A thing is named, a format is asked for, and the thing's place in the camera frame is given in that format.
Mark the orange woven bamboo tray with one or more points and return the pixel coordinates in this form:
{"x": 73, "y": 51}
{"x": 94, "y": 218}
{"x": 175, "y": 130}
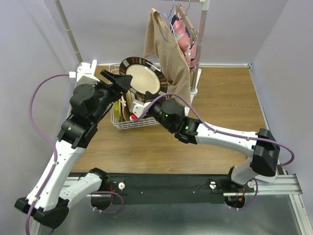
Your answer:
{"x": 120, "y": 108}

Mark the green polka dot plate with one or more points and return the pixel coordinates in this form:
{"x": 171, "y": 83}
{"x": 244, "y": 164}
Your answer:
{"x": 116, "y": 112}

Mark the bird pattern plate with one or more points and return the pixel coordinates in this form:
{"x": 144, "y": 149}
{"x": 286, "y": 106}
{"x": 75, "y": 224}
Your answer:
{"x": 128, "y": 108}
{"x": 135, "y": 97}

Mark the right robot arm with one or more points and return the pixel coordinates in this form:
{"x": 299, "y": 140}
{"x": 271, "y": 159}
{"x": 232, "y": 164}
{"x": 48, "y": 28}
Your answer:
{"x": 260, "y": 148}

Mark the white clothes rack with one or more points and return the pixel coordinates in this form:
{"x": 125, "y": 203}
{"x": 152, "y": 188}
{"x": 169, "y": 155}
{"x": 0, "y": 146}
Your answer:
{"x": 196, "y": 74}

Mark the white leaf pattern plate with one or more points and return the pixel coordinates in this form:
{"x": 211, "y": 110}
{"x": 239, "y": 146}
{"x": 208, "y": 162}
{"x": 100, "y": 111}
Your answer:
{"x": 130, "y": 97}

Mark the pink patterned garment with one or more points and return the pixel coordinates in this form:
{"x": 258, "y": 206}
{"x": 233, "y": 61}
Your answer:
{"x": 180, "y": 31}

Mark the wooden clip hanger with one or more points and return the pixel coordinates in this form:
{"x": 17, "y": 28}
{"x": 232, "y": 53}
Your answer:
{"x": 182, "y": 14}

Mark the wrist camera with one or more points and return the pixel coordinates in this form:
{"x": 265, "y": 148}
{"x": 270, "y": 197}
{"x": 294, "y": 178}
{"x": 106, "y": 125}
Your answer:
{"x": 85, "y": 74}
{"x": 138, "y": 110}

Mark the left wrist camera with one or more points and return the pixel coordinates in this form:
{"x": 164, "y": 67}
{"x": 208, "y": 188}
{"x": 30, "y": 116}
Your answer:
{"x": 85, "y": 74}

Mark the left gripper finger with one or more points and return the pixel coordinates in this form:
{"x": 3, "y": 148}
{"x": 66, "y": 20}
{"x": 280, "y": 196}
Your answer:
{"x": 110, "y": 76}
{"x": 121, "y": 83}

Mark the grey folded cloth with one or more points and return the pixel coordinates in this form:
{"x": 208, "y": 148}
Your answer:
{"x": 268, "y": 179}

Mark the blue wire hanger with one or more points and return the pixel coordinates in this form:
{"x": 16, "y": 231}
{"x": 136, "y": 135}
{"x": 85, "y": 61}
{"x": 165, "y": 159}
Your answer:
{"x": 169, "y": 17}

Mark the black rimmed striped plate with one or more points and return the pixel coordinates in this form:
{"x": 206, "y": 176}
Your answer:
{"x": 146, "y": 76}

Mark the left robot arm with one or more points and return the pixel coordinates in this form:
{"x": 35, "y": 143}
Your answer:
{"x": 92, "y": 98}

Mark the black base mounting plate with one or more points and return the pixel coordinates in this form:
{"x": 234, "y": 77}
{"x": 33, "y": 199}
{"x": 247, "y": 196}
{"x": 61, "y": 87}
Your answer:
{"x": 140, "y": 189}

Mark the green yellow woven mat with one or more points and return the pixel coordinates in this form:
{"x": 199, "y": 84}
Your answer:
{"x": 124, "y": 109}

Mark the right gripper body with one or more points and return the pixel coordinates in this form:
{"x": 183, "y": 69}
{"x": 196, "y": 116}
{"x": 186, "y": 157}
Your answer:
{"x": 155, "y": 111}

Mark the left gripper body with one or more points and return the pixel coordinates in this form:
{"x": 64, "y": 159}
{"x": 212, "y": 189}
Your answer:
{"x": 107, "y": 94}

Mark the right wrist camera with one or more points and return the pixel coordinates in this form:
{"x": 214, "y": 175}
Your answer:
{"x": 138, "y": 110}

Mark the white wire dish rack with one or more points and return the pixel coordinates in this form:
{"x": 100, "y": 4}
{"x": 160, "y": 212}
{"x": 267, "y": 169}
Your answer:
{"x": 121, "y": 123}

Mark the beige t-shirt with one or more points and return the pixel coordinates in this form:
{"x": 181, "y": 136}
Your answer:
{"x": 160, "y": 41}

